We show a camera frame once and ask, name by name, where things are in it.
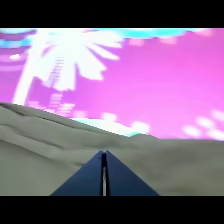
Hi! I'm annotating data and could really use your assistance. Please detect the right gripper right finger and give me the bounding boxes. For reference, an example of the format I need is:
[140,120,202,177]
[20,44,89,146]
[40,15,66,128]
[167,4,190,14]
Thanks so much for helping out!
[104,150,161,197]

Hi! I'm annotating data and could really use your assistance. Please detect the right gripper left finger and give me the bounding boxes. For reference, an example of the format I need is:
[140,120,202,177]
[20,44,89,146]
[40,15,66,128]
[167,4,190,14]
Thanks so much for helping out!
[49,150,103,197]

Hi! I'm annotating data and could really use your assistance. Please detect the khaki pants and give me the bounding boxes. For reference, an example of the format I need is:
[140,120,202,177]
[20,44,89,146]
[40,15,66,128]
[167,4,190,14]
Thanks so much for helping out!
[0,101,224,197]

